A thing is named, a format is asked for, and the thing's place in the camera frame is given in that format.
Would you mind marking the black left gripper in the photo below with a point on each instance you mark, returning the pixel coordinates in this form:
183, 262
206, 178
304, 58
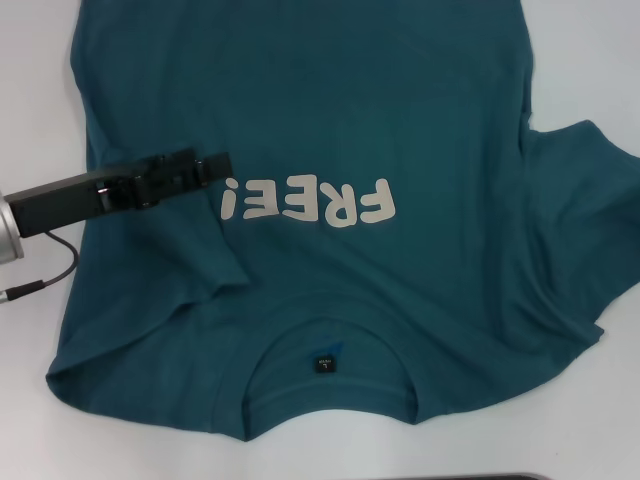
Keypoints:
55, 205

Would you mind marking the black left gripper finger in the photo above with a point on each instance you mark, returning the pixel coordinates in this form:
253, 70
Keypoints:
215, 167

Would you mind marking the teal blue printed T-shirt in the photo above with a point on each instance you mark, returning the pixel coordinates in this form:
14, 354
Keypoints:
325, 100

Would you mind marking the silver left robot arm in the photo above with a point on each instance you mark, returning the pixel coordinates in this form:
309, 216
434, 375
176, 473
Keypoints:
9, 235

